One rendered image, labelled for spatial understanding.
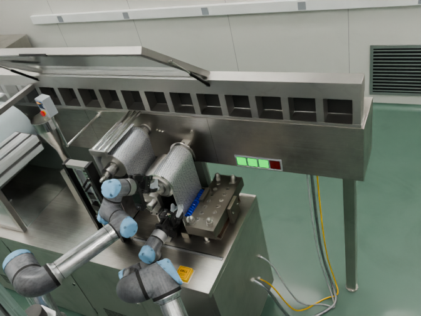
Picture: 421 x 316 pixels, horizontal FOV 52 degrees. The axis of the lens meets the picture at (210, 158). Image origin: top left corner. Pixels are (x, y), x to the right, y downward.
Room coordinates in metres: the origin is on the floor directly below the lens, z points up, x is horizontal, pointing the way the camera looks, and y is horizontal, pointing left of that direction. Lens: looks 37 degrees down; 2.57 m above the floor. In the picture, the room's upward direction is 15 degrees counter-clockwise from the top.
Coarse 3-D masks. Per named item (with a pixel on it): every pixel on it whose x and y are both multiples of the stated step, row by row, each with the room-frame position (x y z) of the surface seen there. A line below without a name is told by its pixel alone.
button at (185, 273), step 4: (180, 268) 1.38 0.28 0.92; (184, 268) 1.37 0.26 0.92; (188, 268) 1.36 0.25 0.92; (180, 272) 1.35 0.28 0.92; (184, 272) 1.35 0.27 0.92; (188, 272) 1.34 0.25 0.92; (192, 272) 1.35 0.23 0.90; (180, 276) 1.33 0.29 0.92; (184, 276) 1.32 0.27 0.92; (188, 276) 1.32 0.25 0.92; (184, 280) 1.31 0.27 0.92; (188, 280) 1.31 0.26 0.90
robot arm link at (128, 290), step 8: (136, 264) 1.37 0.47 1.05; (120, 272) 1.35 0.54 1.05; (128, 272) 1.24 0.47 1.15; (120, 280) 1.10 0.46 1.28; (128, 280) 1.06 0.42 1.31; (136, 280) 1.05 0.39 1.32; (120, 288) 1.06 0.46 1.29; (128, 288) 1.03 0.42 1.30; (136, 288) 1.02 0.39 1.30; (120, 296) 1.04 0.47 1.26; (128, 296) 1.02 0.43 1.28; (136, 296) 1.01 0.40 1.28
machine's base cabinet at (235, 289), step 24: (0, 240) 2.08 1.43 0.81; (240, 240) 1.53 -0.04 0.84; (264, 240) 1.75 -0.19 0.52; (0, 264) 2.22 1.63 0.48; (240, 264) 1.48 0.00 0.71; (264, 264) 1.70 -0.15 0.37; (72, 288) 1.85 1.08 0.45; (96, 288) 1.71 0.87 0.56; (216, 288) 1.27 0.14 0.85; (240, 288) 1.42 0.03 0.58; (96, 312) 1.79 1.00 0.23; (120, 312) 1.66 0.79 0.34; (144, 312) 1.54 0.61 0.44; (192, 312) 1.33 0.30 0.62; (216, 312) 1.25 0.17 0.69; (240, 312) 1.37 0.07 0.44
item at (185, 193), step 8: (192, 168) 1.78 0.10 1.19; (192, 176) 1.76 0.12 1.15; (184, 184) 1.69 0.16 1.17; (192, 184) 1.74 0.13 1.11; (176, 192) 1.62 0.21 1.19; (184, 192) 1.67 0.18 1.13; (192, 192) 1.72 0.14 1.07; (176, 200) 1.61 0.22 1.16; (184, 200) 1.66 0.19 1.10; (192, 200) 1.71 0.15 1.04; (184, 208) 1.64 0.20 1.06
